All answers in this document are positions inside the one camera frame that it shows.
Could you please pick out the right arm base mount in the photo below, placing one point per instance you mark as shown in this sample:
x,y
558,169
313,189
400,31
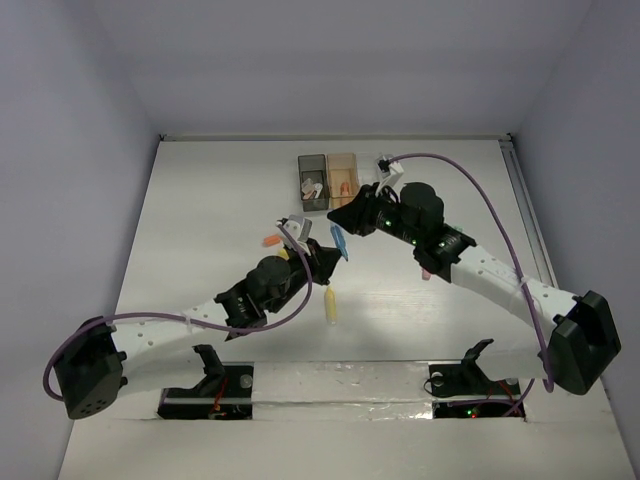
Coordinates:
x,y
461,390

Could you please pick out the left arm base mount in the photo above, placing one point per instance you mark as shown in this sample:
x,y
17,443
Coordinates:
x,y
224,392

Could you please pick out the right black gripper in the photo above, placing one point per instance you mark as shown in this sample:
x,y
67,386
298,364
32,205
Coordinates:
x,y
356,217

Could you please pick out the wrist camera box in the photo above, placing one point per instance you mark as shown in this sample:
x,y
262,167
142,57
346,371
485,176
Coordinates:
x,y
388,171
294,229

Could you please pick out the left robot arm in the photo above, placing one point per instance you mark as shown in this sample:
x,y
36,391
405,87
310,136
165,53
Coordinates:
x,y
108,358

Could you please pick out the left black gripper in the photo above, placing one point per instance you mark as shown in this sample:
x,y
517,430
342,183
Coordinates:
x,y
318,257

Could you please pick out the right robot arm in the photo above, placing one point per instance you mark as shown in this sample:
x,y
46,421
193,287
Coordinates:
x,y
578,331

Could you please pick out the smoky grey plastic bin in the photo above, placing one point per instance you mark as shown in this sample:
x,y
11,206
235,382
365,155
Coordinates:
x,y
313,182

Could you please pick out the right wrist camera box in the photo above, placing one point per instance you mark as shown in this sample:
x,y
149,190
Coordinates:
x,y
388,171

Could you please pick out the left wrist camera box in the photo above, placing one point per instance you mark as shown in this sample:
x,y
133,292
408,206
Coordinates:
x,y
294,229

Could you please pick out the clear plastic bin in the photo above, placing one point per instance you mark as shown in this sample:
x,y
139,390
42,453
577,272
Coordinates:
x,y
366,166

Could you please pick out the orange highlighter cap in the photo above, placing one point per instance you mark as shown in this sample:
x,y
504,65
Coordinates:
x,y
271,241

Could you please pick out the blue utility knife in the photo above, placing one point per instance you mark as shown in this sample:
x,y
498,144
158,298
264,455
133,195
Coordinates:
x,y
339,240

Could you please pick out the aluminium side rail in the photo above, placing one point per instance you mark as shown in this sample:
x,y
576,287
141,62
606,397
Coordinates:
x,y
537,240

